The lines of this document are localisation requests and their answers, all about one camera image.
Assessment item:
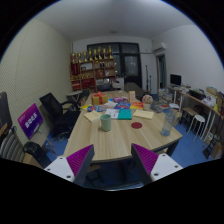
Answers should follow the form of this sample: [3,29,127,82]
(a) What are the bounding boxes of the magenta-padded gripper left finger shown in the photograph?
[44,144,95,187]

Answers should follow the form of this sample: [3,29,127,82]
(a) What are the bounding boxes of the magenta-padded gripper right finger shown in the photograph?
[130,143,184,186]

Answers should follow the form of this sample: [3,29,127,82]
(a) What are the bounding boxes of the clear plastic water bottle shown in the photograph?
[161,107,176,137]

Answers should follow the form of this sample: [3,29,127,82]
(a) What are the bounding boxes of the black office chair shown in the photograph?
[38,92,81,138]

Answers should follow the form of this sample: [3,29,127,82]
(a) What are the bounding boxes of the grey striped chair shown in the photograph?
[0,132,26,164]

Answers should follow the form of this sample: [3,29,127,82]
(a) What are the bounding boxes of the purple sign board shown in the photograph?
[17,102,44,140]

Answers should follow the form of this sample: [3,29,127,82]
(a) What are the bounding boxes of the white round stool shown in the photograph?
[189,114,206,134]

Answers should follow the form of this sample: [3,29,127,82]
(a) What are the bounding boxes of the beige book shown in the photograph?
[83,110,102,123]

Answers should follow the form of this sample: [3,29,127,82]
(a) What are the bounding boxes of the pale green cup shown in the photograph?
[99,113,113,132]

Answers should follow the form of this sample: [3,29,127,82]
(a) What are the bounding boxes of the teal notebook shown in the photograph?
[117,109,133,121]

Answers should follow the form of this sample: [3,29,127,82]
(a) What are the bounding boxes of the orange red book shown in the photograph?
[129,101,144,111]

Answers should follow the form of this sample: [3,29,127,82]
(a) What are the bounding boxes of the pink flowers in white pot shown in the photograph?
[141,94,154,112]

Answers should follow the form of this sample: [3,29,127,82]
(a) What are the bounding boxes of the blue and red flyer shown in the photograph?
[86,104,108,113]

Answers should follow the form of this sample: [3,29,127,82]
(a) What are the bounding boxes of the stack of books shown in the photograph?
[157,88,174,108]

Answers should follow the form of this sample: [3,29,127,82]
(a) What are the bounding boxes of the white printed paper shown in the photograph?
[104,108,120,120]

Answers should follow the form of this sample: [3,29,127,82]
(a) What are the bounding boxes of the small round white table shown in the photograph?
[65,90,84,102]

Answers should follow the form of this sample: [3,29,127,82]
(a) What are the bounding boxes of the long side desk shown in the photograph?
[166,85,224,141]

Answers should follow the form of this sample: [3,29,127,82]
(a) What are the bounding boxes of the small standing card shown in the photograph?
[128,90,137,103]

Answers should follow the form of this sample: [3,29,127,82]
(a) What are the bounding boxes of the yellow gift box red ribbon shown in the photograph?
[91,91,109,106]

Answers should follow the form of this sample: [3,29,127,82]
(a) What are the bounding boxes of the pink packet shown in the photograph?
[113,96,129,104]

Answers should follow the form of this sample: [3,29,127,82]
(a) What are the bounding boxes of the grey padded chair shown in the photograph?
[124,82,145,99]

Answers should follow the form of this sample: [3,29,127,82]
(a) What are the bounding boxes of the black computer monitor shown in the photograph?
[169,73,183,87]

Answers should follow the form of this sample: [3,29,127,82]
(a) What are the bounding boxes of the wooden shelf unit with trophies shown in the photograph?
[69,45,117,92]

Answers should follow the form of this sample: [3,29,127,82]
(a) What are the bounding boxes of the dark glass door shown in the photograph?
[87,42,143,88]

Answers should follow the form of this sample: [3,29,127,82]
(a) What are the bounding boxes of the white wall air conditioner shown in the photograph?
[152,41,168,54]

